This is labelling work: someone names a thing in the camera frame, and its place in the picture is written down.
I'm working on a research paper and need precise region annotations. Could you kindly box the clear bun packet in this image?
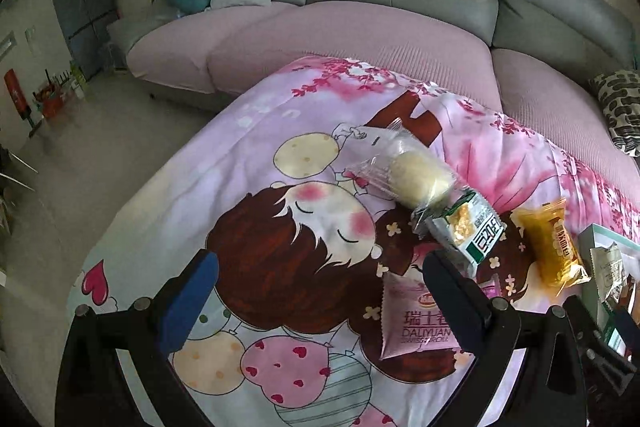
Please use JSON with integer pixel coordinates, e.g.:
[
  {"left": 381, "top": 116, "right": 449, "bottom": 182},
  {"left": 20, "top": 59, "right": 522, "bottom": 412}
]
[{"left": 345, "top": 117, "right": 468, "bottom": 212}]

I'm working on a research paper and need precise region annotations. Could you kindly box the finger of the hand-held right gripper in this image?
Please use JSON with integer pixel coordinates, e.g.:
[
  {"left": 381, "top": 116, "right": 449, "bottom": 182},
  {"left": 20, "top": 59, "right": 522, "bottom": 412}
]
[{"left": 567, "top": 294, "right": 640, "bottom": 390}]

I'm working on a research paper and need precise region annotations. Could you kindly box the black and white patterned pillow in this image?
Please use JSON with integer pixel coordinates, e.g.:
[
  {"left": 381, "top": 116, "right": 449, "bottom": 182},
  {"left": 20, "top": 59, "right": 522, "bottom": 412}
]
[{"left": 589, "top": 69, "right": 640, "bottom": 158}]

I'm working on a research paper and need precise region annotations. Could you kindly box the green and white snack packet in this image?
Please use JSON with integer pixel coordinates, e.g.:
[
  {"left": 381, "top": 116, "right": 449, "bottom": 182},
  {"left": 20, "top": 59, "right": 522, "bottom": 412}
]
[{"left": 411, "top": 188, "right": 508, "bottom": 279}]

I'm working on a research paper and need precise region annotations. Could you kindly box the teal-edged white box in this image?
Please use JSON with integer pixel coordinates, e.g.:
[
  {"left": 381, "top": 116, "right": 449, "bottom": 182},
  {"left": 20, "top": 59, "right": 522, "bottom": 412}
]
[{"left": 577, "top": 223, "right": 640, "bottom": 348}]

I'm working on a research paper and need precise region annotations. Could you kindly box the red fire extinguisher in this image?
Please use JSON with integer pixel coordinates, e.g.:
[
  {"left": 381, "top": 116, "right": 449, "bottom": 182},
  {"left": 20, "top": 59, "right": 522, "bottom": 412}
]
[{"left": 4, "top": 69, "right": 32, "bottom": 120}]

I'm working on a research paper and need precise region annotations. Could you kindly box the pink sofa cover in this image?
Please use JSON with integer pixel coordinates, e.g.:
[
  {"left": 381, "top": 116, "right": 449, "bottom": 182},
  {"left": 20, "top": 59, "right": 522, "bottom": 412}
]
[{"left": 125, "top": 2, "right": 640, "bottom": 188}]

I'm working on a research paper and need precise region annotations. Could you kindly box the small red bin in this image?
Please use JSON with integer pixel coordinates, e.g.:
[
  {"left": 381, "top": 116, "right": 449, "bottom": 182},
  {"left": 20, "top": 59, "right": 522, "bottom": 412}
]
[{"left": 41, "top": 94, "right": 65, "bottom": 120}]

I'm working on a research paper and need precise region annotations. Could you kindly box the pink roll cake packet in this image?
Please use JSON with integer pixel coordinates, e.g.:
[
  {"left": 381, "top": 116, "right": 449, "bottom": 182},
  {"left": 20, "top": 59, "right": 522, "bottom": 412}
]
[{"left": 379, "top": 269, "right": 463, "bottom": 362}]

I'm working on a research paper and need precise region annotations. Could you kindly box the printed blanket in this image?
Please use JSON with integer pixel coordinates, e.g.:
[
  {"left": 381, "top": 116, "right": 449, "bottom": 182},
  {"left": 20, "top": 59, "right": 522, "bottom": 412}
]
[{"left": 75, "top": 54, "right": 640, "bottom": 427}]

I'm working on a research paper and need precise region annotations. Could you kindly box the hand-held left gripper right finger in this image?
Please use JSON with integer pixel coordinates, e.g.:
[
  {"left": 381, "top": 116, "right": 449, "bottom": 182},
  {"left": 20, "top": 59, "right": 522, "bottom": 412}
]
[{"left": 422, "top": 251, "right": 588, "bottom": 427}]

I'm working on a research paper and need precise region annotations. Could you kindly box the yellow cake packet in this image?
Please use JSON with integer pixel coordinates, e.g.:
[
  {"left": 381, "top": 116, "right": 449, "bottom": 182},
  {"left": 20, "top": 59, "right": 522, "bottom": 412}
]
[{"left": 510, "top": 198, "right": 591, "bottom": 288}]

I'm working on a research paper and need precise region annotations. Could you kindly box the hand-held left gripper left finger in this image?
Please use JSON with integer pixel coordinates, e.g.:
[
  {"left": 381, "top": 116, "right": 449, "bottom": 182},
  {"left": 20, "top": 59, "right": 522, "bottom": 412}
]
[{"left": 54, "top": 249, "right": 220, "bottom": 427}]

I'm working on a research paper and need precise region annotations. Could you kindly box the grey cabinet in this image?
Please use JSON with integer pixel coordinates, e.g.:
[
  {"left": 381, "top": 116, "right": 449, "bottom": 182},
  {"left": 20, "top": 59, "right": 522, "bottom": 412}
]
[{"left": 51, "top": 0, "right": 122, "bottom": 82}]

